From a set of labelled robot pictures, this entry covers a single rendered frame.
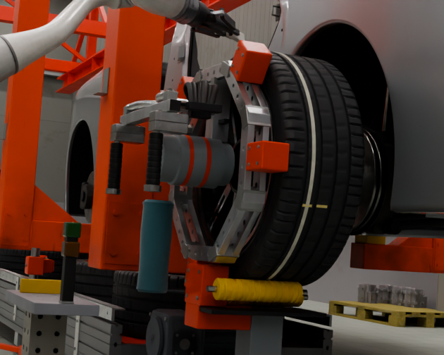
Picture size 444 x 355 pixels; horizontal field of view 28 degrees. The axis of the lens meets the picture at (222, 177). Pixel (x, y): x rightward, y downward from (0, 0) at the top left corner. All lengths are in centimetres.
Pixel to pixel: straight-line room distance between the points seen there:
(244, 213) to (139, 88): 80
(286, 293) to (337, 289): 772
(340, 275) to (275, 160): 798
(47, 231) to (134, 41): 204
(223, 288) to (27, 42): 79
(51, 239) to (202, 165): 250
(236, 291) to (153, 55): 96
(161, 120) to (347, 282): 786
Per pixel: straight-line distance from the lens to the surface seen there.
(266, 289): 237
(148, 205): 249
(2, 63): 219
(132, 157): 289
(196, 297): 241
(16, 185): 476
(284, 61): 240
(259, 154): 213
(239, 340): 253
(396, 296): 866
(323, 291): 1037
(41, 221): 478
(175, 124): 222
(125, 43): 293
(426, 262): 582
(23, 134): 478
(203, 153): 237
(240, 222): 230
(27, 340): 255
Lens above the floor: 64
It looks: 4 degrees up
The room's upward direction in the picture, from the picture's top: 4 degrees clockwise
